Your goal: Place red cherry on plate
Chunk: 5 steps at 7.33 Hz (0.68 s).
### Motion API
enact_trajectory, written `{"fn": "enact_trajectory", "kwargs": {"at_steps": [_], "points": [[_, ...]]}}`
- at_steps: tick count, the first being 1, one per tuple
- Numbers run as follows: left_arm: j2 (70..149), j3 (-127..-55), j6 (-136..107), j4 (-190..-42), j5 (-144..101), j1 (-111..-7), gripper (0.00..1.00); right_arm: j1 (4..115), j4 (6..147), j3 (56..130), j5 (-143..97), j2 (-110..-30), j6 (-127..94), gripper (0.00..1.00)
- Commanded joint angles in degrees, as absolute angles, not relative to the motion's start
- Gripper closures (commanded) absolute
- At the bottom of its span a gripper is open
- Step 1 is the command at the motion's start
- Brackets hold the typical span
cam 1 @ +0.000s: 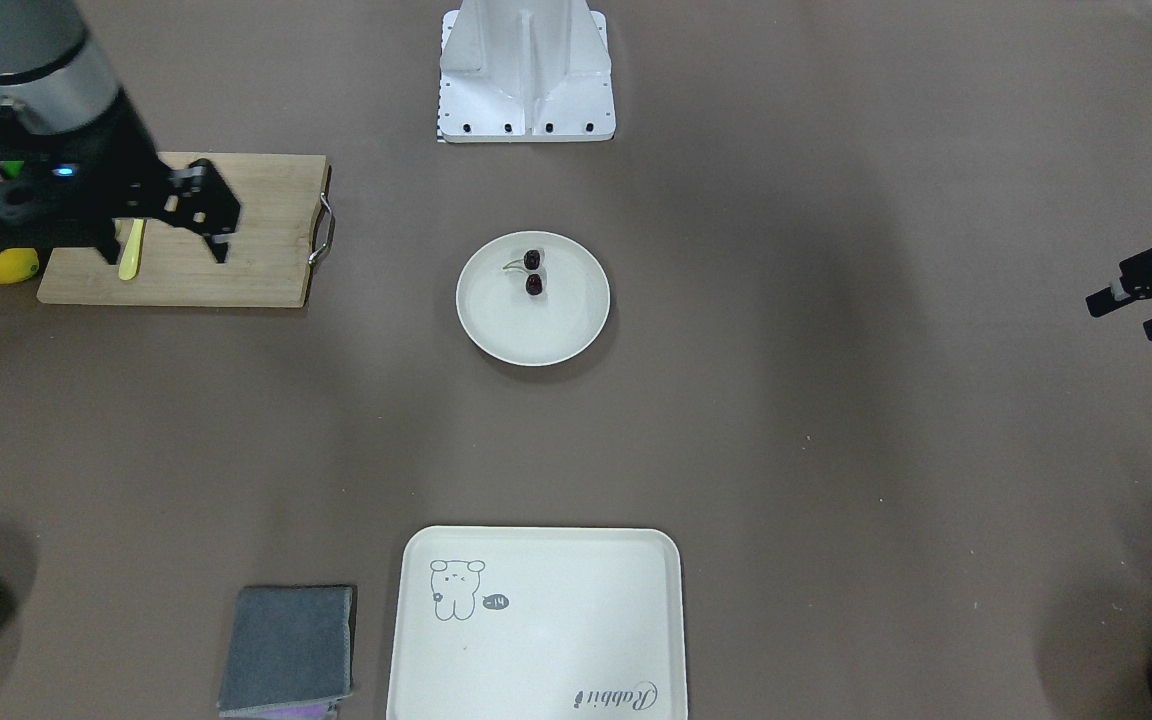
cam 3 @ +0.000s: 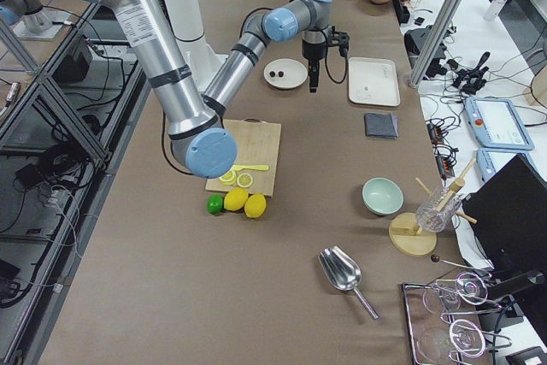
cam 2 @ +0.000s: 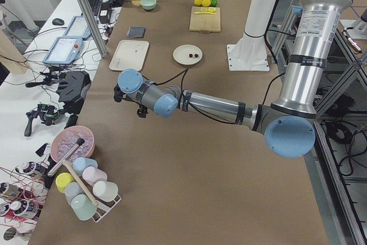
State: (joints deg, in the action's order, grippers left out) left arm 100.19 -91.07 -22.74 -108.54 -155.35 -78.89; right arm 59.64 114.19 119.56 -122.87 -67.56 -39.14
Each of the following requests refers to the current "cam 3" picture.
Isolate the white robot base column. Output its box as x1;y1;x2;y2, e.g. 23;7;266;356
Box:
164;0;226;80

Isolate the mint green bowl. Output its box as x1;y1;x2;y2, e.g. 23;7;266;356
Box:
362;178;403;216

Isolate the wooden mug tree stand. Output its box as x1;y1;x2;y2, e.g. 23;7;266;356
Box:
389;157;477;256

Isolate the yellow lemon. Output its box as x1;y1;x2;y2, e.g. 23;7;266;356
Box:
223;187;249;211
244;193;267;219

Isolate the yellow plastic knife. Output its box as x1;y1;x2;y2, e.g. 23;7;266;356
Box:
231;164;269;171

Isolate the crystal glass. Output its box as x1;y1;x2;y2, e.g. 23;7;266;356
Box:
416;186;462;233

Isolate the black framed tray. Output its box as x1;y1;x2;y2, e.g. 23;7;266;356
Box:
401;271;512;364

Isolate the aluminium frame post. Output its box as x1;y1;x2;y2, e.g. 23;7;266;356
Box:
409;0;461;89

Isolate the round cream plate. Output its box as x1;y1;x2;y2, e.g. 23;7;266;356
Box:
263;58;308;90

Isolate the blue teach pendant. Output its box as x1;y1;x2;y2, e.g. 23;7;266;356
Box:
476;147;533;182
464;97;535;151

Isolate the wine glass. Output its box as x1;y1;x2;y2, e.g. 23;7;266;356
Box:
422;272;488;314
416;318;488;364

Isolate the steel scoop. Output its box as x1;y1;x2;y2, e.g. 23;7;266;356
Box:
318;245;379;321

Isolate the grey folded cloth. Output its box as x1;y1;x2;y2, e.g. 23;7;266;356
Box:
363;113;398;139

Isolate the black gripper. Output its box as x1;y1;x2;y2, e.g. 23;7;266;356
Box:
302;30;326;93

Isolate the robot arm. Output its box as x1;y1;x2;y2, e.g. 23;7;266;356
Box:
86;0;332;179
1;0;61;41

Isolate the black monitor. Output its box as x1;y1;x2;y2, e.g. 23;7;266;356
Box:
462;155;546;274

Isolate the bamboo cutting board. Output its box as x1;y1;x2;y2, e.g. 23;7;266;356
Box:
224;119;281;197

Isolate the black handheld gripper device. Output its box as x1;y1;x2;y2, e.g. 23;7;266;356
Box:
452;51;491;95

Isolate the green lime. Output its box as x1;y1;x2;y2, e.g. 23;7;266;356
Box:
206;194;224;215

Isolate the cream rabbit tray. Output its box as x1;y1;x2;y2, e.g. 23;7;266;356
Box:
348;57;401;107

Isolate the lemon slice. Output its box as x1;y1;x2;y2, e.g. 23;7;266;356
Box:
236;173;254;188
218;170;238;185

